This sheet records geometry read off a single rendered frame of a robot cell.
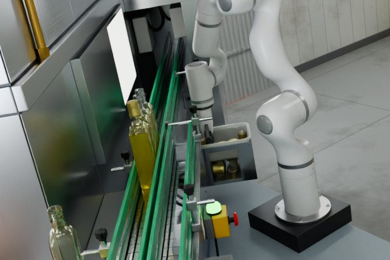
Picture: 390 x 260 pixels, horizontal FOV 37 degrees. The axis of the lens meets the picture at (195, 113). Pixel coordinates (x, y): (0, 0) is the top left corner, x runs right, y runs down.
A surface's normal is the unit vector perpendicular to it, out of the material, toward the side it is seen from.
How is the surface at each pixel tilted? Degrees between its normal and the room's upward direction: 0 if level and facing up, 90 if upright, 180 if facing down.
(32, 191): 90
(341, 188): 0
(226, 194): 0
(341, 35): 90
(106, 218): 0
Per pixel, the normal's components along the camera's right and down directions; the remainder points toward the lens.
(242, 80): 0.56, 0.19
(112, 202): -0.18, -0.92
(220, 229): -0.02, 0.35
